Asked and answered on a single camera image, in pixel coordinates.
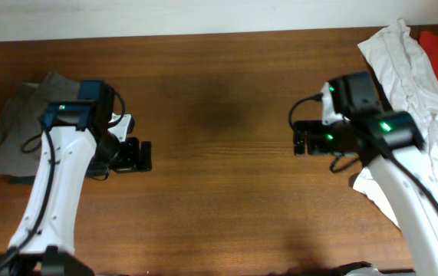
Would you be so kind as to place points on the grey shorts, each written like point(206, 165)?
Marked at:
point(19, 121)

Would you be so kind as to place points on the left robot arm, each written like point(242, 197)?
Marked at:
point(76, 139)

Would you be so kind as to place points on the folded black garment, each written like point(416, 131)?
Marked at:
point(22, 180)

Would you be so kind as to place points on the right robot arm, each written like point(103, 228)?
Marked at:
point(390, 146)

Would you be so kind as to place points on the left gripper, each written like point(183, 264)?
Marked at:
point(132, 160)

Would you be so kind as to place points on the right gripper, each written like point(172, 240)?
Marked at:
point(316, 129)

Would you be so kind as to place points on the white shirt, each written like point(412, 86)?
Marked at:
point(404, 71)

